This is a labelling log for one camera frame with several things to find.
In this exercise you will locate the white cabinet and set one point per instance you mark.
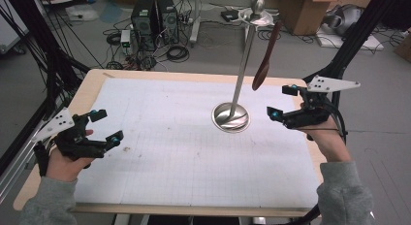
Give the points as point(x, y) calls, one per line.
point(8, 31)

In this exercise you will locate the small black box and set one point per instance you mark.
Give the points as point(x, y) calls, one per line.
point(229, 15)

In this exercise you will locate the grey rounded appliance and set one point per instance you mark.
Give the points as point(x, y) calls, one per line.
point(344, 19)

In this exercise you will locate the person's right hand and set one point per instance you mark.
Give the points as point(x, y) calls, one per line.
point(329, 144)

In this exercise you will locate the black frame strut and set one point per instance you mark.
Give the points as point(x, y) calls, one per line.
point(355, 37)

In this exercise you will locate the small white power box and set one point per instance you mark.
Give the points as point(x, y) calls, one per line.
point(125, 38)

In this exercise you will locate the white table leg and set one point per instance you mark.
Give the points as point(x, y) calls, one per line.
point(196, 21)

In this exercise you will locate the white grid mat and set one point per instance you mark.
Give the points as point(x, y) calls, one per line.
point(161, 121)

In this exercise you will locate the white flat board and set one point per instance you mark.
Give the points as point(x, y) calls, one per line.
point(355, 42)

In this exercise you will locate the clear plastic bag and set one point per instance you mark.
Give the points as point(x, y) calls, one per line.
point(82, 13)

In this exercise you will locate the person's left hand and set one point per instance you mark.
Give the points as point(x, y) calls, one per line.
point(63, 169)

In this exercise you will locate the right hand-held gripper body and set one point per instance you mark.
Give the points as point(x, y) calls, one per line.
point(332, 84)

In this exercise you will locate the brown wooden spoon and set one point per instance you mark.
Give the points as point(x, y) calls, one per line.
point(263, 73)

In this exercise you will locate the large open cardboard box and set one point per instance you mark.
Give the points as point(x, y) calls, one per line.
point(303, 13)

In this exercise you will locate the metal utensil stand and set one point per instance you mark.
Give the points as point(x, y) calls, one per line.
point(241, 73)

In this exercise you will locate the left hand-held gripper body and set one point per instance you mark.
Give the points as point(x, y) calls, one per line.
point(53, 124)

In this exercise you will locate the small cardboard box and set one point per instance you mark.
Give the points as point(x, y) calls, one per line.
point(405, 47)

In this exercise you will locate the black computer tower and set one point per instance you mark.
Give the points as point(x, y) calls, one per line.
point(168, 21)
point(144, 23)

